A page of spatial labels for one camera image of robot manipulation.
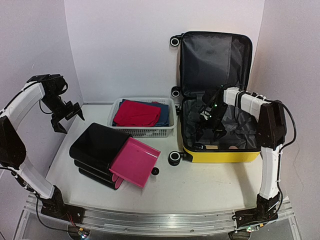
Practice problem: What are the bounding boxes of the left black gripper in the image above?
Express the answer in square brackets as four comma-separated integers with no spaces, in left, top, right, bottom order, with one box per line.
[41,92,83,134]

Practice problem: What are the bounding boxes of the round pink powder puff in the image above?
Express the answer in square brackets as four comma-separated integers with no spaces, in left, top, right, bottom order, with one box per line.
[228,145,239,150]

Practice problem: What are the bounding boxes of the black round compact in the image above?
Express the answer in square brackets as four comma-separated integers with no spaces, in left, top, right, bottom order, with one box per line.
[192,142,207,150]

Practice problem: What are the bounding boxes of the red garment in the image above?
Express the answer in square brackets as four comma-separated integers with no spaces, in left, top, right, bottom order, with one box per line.
[113,100,161,127]

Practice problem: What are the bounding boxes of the pink top drawer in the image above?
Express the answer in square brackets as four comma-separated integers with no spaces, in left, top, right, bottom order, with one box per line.
[109,137,161,188]

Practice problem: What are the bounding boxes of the yellow Pikachu suitcase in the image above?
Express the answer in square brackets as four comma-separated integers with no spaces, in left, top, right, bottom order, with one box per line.
[168,31,261,166]

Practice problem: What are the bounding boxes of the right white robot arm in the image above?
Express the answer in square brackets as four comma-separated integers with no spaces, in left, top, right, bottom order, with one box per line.
[196,85,292,222]

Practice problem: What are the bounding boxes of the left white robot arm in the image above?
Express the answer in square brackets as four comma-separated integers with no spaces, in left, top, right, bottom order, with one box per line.
[0,74,84,200]

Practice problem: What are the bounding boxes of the black pink drawer organizer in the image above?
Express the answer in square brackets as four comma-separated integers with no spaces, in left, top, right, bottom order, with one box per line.
[69,123,132,190]

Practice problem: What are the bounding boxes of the square tan makeup compact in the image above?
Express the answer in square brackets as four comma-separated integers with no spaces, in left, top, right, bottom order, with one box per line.
[205,145,219,150]

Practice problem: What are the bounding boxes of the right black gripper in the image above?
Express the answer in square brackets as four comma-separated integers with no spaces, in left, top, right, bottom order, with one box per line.
[194,103,228,142]

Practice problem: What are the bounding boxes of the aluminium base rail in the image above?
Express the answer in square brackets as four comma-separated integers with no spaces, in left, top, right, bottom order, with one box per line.
[22,199,298,236]

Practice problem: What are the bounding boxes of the white plastic basket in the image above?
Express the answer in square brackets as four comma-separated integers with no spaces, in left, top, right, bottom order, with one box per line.
[107,97,178,138]

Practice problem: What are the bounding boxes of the blue garment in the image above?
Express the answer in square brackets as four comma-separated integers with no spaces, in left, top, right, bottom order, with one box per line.
[120,100,169,127]

